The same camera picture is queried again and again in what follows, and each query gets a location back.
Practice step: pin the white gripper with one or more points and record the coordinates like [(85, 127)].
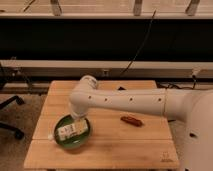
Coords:
[(76, 116)]

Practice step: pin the clear bottle with white label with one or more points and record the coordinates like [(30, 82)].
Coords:
[(65, 132)]

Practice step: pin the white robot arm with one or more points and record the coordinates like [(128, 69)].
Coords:
[(194, 107)]

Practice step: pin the green ceramic bowl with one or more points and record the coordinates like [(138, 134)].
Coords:
[(75, 141)]

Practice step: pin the brown chocolate bar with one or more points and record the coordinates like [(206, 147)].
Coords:
[(132, 121)]

